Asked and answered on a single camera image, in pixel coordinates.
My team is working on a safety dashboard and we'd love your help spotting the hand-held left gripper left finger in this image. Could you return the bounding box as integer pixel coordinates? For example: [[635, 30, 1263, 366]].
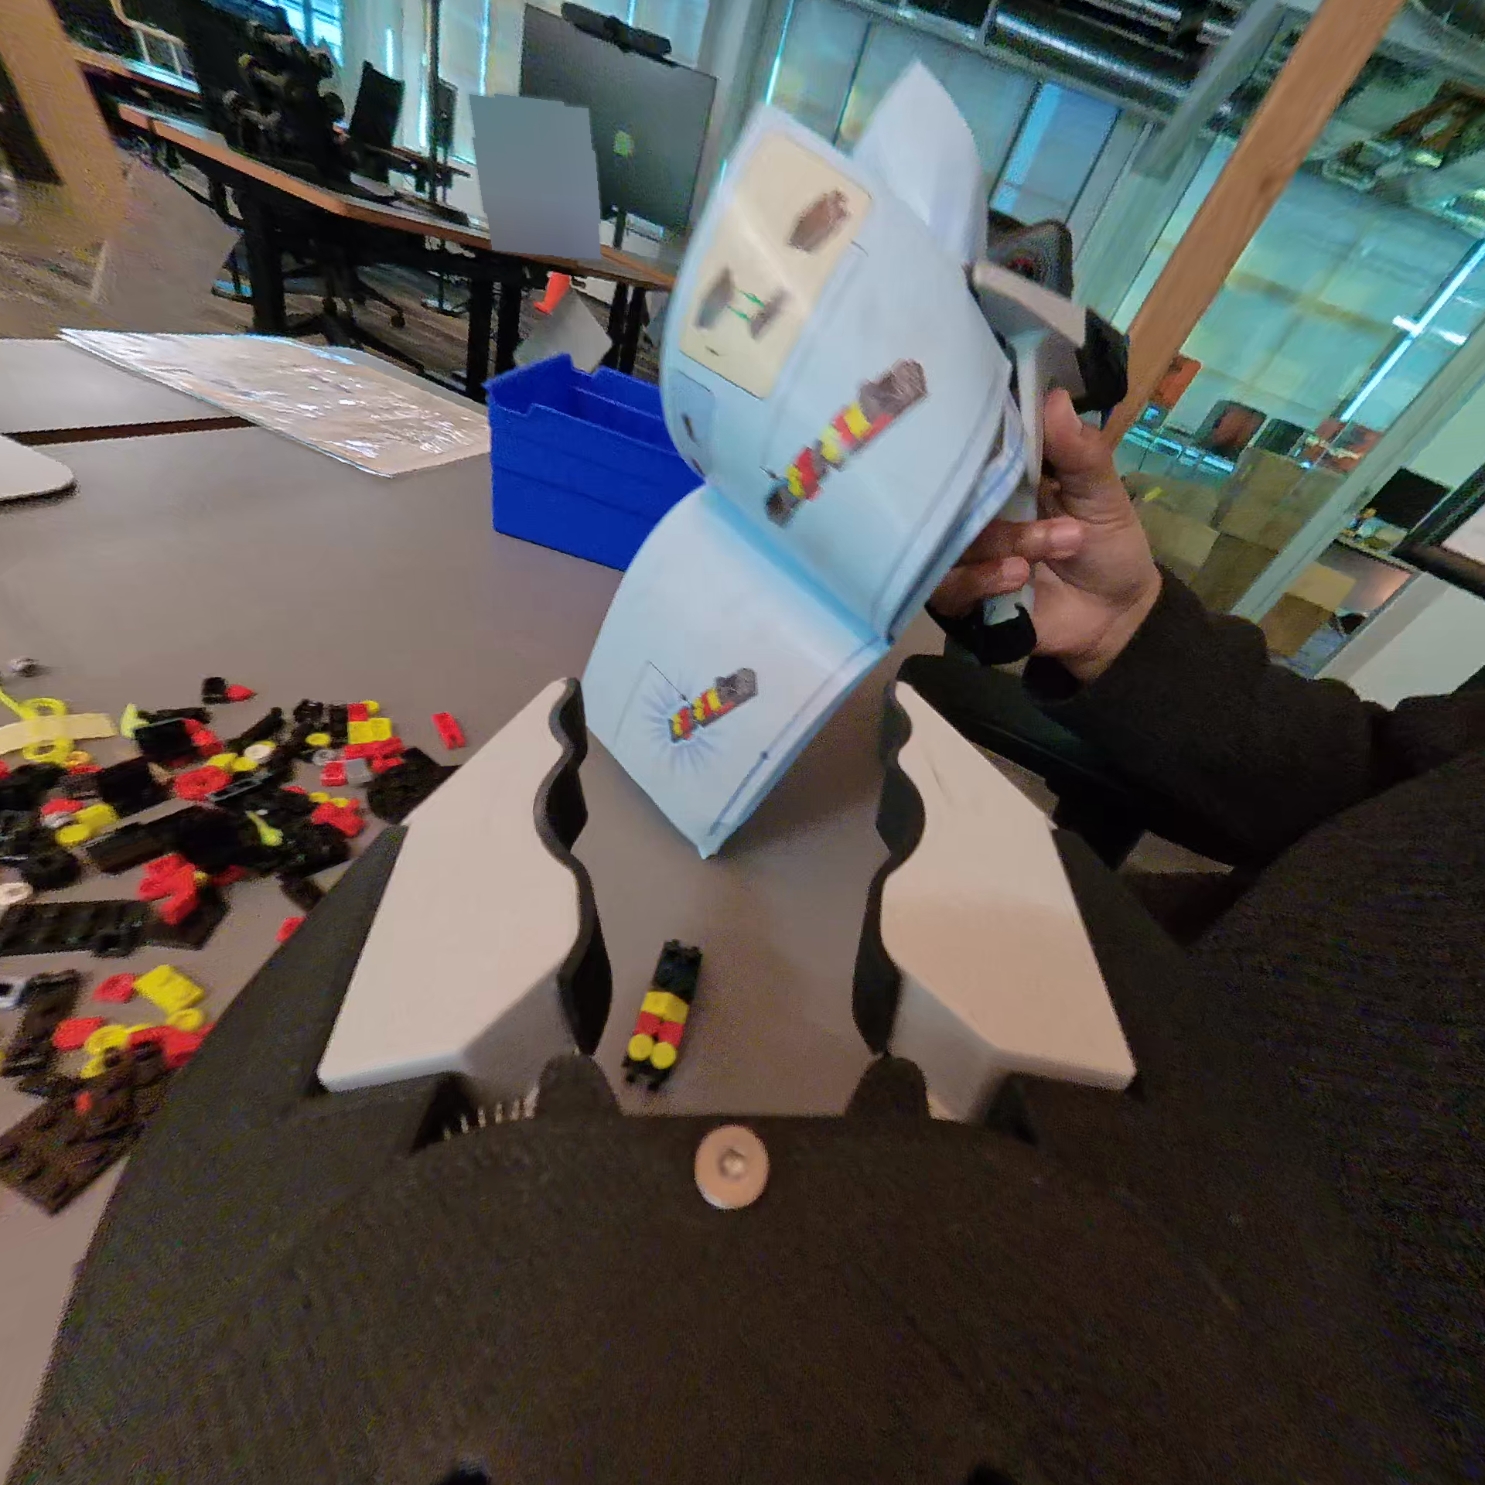
[[315, 677, 614, 1095]]

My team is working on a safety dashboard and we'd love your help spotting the wooden office desk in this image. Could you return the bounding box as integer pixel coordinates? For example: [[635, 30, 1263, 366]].
[[117, 108, 681, 392]]

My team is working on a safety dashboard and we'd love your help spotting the pile of lego pieces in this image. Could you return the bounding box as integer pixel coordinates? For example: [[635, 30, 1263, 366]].
[[0, 675, 468, 1220]]

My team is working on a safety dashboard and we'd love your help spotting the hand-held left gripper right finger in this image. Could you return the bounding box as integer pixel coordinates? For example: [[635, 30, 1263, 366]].
[[847, 682, 1138, 1122]]

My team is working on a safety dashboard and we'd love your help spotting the person's right forearm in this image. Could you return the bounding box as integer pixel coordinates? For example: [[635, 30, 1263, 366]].
[[899, 569, 1485, 872]]

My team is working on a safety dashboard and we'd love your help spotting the pale blue lego instruction booklet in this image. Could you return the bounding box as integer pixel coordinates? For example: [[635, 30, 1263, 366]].
[[581, 64, 1028, 859]]

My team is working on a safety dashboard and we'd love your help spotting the black computer monitor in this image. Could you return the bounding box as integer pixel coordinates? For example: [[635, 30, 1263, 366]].
[[518, 5, 717, 251]]

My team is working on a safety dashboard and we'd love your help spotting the long black lego assembly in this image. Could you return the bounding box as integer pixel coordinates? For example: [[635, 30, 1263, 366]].
[[620, 943, 701, 1089]]

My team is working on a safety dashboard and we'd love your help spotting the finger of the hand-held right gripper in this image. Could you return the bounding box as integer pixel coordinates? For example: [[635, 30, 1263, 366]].
[[970, 259, 1091, 397]]

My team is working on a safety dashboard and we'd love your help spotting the person's right hand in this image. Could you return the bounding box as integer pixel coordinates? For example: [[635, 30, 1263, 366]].
[[929, 388, 1163, 685]]

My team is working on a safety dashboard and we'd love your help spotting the blue plastic bin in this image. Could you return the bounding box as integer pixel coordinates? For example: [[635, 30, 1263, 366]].
[[485, 354, 709, 571]]

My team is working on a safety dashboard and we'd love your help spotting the wooden post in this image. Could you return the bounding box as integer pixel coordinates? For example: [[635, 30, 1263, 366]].
[[1102, 0, 1409, 450]]

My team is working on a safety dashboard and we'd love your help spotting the grey paper sheet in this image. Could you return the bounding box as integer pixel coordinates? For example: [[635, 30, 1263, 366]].
[[514, 300, 612, 375]]

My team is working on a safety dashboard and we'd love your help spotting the clear plastic bag with sheets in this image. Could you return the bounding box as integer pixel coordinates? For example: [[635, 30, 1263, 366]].
[[58, 331, 491, 476]]

